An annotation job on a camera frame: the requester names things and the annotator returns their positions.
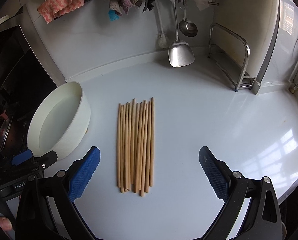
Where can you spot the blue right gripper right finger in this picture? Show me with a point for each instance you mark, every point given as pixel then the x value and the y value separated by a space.
pixel 216 174

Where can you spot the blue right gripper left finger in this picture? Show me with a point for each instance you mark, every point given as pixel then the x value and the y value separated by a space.
pixel 83 172

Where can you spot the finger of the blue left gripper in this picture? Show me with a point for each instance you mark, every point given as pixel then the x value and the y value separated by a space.
pixel 45 161
pixel 22 157

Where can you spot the person's left hand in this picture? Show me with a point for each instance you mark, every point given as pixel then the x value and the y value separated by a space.
pixel 5 224

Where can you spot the white round bowl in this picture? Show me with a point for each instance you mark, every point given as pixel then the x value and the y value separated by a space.
pixel 60 122

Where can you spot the black induction cooktop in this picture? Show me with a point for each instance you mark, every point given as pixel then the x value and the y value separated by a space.
pixel 24 84

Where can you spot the steel cutting board rack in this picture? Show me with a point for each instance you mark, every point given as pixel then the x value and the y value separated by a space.
pixel 237 74

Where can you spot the steel spatula turner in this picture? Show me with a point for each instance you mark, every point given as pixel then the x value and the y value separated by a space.
pixel 180 53

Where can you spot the white dish brush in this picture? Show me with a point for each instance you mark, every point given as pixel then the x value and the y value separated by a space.
pixel 162 40

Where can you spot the steel ladle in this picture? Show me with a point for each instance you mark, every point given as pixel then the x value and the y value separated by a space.
pixel 187 27

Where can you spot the white cutting board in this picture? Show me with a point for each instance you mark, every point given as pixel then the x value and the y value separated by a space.
pixel 253 20

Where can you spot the pink checkered cloth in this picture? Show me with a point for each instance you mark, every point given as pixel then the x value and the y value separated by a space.
pixel 52 9

